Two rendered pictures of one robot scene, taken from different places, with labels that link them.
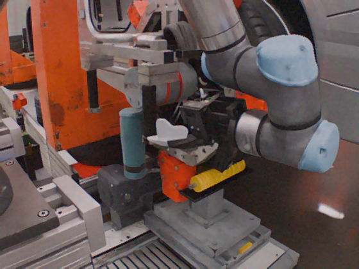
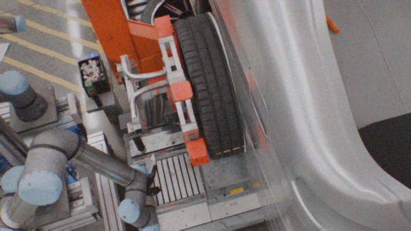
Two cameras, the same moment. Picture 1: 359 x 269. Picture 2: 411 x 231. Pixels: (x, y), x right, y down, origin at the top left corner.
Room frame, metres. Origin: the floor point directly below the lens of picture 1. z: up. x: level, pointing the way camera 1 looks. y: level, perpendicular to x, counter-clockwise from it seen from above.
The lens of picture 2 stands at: (0.04, -0.77, 2.44)
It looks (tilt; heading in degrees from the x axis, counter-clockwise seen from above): 56 degrees down; 35
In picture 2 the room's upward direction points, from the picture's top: 11 degrees counter-clockwise
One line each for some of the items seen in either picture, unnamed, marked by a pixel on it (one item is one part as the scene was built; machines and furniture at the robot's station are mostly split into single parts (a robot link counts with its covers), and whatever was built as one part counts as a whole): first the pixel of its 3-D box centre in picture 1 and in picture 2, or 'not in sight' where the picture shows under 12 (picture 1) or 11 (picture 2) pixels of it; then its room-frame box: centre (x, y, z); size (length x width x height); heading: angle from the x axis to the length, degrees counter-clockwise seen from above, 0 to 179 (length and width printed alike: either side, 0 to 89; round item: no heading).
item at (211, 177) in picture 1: (219, 173); not in sight; (0.95, -0.16, 0.51); 0.29 x 0.06 x 0.06; 130
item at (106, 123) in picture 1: (126, 93); (181, 36); (1.43, 0.25, 0.69); 0.52 x 0.17 x 0.35; 130
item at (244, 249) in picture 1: (205, 228); (225, 157); (1.09, -0.13, 0.13); 0.50 x 0.36 x 0.10; 40
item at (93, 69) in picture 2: (20, 152); (93, 75); (1.12, 0.71, 0.51); 0.20 x 0.14 x 0.13; 43
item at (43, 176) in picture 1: (23, 165); (97, 81); (1.13, 0.72, 0.44); 0.43 x 0.17 x 0.03; 40
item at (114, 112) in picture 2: not in sight; (107, 98); (1.16, 0.74, 0.21); 0.10 x 0.10 x 0.42; 40
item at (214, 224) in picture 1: (207, 195); (224, 142); (1.09, -0.13, 0.32); 0.40 x 0.30 x 0.28; 40
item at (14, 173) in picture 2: not in sight; (22, 185); (0.29, 0.31, 0.98); 0.13 x 0.12 x 0.14; 25
